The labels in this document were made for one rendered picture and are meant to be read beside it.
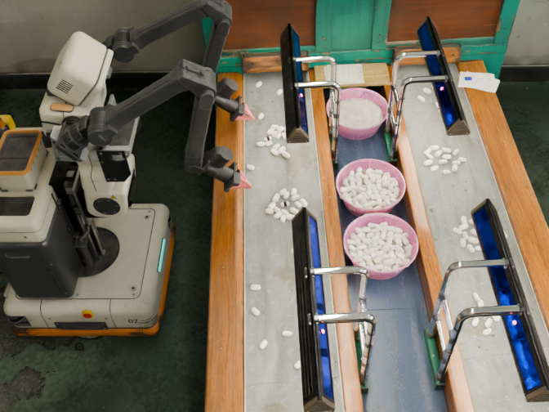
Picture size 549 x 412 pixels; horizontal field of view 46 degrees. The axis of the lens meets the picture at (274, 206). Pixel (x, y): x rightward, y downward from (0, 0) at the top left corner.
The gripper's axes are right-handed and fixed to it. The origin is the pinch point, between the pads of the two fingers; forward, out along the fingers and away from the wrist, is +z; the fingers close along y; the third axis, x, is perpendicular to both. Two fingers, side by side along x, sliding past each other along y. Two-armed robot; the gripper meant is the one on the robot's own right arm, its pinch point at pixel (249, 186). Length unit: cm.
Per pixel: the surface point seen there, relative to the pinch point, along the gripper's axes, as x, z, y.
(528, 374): -64, 40, -88
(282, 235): 1.5, 16.2, -14.6
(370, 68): -29, 47, 76
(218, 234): 14.7, -3.1, -14.5
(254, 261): 8.1, 8.3, -25.5
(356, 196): -17.7, 38.1, 2.4
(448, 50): -57, 68, 77
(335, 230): -12.9, 29.3, -15.3
